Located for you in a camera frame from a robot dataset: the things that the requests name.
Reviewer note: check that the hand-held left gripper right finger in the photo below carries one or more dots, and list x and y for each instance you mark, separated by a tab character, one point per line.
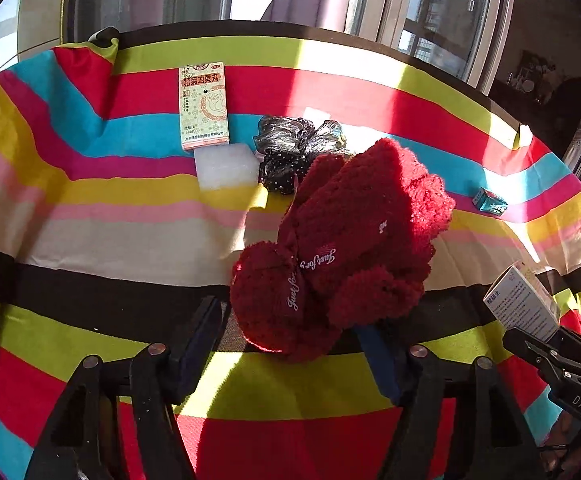
380	365

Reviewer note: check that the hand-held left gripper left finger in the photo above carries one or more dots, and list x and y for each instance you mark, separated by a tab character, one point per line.
198	345

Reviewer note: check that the white medicine box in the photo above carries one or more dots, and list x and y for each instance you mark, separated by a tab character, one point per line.
520	305

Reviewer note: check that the small teal box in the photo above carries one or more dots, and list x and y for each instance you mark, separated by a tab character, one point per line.
490	202

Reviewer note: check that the white foam block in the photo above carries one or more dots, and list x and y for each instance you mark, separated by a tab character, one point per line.
225	167

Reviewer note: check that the black mesh hair scrunchie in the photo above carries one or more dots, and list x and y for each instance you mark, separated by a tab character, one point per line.
280	170

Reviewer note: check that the yellow green medicine box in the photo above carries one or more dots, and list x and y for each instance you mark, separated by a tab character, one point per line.
203	110

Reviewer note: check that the striped colourful tablecloth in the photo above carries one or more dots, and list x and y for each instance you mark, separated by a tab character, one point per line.
120	240

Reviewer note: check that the dark wooden cabinet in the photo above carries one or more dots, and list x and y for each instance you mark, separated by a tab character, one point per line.
540	95

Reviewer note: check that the window frame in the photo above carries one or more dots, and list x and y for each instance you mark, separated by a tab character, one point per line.
440	10

